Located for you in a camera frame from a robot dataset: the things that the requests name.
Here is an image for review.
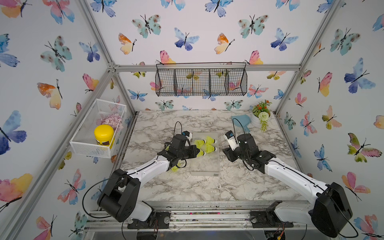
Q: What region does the yellow shuttlecock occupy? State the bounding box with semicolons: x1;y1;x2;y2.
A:
205;136;217;145
194;140;206;149
171;166;179;172
197;150;206;158
204;144;217;154

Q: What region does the translucent plastic storage box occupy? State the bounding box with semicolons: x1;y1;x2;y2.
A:
189;132;221;177

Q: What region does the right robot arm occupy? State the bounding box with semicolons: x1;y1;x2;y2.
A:
223;131;353;238

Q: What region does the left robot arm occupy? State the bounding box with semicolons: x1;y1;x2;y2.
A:
97;131;200;223

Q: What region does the light blue dustpan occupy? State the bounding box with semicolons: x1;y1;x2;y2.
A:
232;115;251;134

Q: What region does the white potted artificial plant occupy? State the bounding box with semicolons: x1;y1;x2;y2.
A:
252;100;272;132

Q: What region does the pink flower ball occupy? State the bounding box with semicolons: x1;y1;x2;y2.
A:
101;114;124;131

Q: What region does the yellow lidded jar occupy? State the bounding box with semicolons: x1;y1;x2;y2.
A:
94;125;115;148

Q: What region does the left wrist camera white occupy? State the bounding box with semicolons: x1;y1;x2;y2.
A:
182;131;193;141

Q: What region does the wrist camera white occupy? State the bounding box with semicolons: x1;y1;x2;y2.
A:
182;131;193;141
225;131;239;151

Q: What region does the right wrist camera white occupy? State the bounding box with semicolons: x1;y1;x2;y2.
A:
225;131;239;151

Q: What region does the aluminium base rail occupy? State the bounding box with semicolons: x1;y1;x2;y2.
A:
119;203;337;233

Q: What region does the black wire wall basket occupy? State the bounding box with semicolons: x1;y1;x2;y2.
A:
153;62;248;97

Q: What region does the white mesh wall basket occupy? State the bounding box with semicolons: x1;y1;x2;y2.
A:
70;99;127;158

